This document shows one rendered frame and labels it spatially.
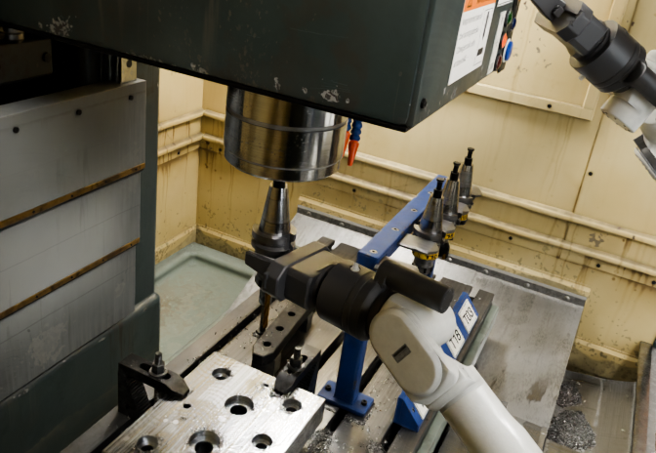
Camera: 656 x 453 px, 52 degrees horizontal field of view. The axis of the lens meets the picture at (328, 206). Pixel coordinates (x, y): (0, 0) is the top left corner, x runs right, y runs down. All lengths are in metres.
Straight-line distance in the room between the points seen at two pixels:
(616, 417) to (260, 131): 1.37
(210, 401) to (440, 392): 0.48
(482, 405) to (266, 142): 0.40
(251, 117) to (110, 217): 0.60
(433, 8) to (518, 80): 1.15
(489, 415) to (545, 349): 1.07
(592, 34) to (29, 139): 0.86
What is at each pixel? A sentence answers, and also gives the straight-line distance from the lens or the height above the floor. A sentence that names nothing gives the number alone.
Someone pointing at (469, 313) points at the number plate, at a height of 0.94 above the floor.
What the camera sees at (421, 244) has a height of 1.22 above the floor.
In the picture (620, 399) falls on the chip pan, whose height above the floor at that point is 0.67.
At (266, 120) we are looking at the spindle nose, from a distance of 0.82.
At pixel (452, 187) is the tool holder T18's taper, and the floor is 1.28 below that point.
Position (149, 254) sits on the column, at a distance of 1.58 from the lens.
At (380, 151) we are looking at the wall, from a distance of 1.97.
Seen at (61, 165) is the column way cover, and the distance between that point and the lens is 1.22.
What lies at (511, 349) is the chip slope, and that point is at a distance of 1.86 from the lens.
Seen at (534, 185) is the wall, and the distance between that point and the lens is 1.88.
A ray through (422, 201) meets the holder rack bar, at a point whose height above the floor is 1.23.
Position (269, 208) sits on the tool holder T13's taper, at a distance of 0.93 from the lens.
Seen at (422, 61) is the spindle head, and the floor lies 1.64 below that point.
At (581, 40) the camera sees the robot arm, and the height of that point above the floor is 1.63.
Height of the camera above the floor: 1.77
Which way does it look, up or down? 24 degrees down
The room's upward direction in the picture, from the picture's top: 8 degrees clockwise
